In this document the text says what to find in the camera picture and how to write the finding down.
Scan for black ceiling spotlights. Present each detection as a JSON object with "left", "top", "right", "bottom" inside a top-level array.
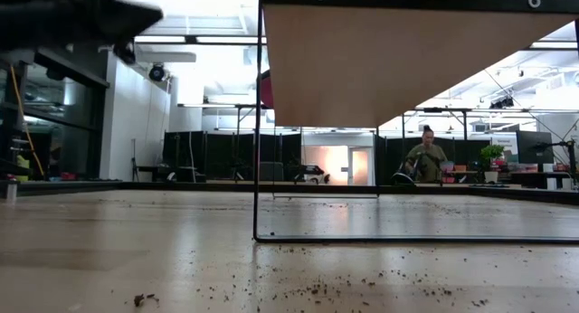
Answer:
[{"left": 489, "top": 95, "right": 516, "bottom": 110}]

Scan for ceiling light strip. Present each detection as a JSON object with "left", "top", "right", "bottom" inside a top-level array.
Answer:
[
  {"left": 528, "top": 41, "right": 579, "bottom": 51},
  {"left": 134, "top": 34, "right": 268, "bottom": 46}
]

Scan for white and black vehicle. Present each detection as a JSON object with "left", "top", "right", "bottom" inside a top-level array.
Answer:
[{"left": 293, "top": 164, "right": 331, "bottom": 185}]

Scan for green leafy plant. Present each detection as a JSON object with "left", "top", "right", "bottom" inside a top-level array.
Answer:
[{"left": 479, "top": 144, "right": 506, "bottom": 172}]

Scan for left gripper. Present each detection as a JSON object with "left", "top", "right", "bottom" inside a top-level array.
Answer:
[{"left": 0, "top": 0, "right": 165, "bottom": 66}]

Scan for dark soil crumb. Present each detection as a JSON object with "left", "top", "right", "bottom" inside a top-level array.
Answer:
[{"left": 133, "top": 293, "right": 159, "bottom": 308}]

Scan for grey chair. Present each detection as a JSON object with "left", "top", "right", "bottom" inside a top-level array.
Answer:
[{"left": 259, "top": 161, "right": 285, "bottom": 182}]

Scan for black shelving rack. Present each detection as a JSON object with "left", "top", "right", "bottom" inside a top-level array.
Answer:
[{"left": 0, "top": 45, "right": 110, "bottom": 184}]

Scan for black computer monitor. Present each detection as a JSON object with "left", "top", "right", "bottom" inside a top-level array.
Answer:
[{"left": 516, "top": 130, "right": 555, "bottom": 165}]

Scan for black aluminium table frame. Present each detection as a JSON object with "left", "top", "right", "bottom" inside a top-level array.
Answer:
[{"left": 0, "top": 180, "right": 579, "bottom": 206}]

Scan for black rounded chair back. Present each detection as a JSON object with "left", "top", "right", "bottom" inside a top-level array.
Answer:
[{"left": 390, "top": 171, "right": 416, "bottom": 186}]

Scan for yellow cable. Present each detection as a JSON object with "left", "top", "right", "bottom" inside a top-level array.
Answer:
[{"left": 9, "top": 64, "right": 45, "bottom": 177}]

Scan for black overhead rig frame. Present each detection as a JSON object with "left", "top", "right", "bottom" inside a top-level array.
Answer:
[{"left": 401, "top": 107, "right": 579, "bottom": 142}]

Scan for black partition screen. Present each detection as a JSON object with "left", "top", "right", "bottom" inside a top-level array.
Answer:
[
  {"left": 162, "top": 130, "right": 303, "bottom": 182},
  {"left": 375, "top": 135, "right": 492, "bottom": 185}
]

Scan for round black ceiling camera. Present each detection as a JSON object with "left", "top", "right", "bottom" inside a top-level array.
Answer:
[{"left": 147, "top": 62, "right": 167, "bottom": 82}]

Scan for lit glass door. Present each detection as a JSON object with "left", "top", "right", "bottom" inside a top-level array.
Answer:
[{"left": 348, "top": 146, "right": 375, "bottom": 186}]

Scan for person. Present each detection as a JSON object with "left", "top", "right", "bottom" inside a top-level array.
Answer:
[{"left": 403, "top": 124, "right": 449, "bottom": 184}]

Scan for wooden shelf with black frame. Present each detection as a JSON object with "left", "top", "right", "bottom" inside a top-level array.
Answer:
[{"left": 252, "top": 0, "right": 579, "bottom": 244}]

